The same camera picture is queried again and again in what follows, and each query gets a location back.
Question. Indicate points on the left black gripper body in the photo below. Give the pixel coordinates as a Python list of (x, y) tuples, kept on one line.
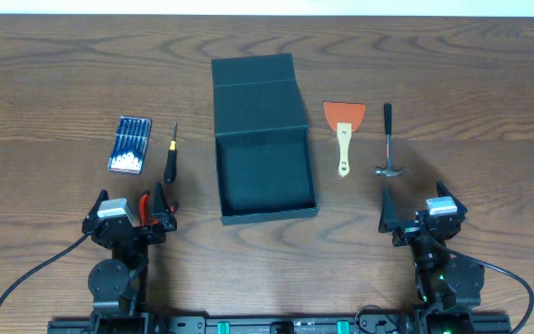
[(133, 230)]

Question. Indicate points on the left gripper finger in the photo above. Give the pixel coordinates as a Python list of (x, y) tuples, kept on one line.
[(93, 213), (162, 212)]

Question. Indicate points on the black mounting rail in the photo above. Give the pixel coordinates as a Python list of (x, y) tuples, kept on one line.
[(368, 323)]

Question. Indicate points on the black yellow screwdriver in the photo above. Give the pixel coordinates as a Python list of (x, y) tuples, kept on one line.
[(170, 170)]

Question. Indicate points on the dark green open box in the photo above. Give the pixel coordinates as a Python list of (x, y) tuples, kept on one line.
[(262, 149)]

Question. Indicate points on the blue precision screwdriver set case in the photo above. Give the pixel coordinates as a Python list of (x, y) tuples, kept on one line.
[(129, 149)]

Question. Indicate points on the red handled pliers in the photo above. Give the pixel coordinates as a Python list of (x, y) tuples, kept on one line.
[(142, 207)]

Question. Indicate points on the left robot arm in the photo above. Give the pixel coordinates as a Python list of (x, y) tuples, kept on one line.
[(119, 283)]

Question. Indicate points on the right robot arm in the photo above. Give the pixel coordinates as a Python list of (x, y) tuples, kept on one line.
[(449, 285)]

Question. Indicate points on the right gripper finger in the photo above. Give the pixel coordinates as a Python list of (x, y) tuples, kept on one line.
[(388, 218), (443, 191)]

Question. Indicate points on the small claw hammer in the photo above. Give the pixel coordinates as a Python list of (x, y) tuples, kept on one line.
[(388, 170)]

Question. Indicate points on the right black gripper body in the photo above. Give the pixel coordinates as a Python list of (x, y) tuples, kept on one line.
[(406, 235)]

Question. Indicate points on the orange scraper wooden handle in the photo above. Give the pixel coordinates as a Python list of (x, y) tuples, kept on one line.
[(345, 119)]

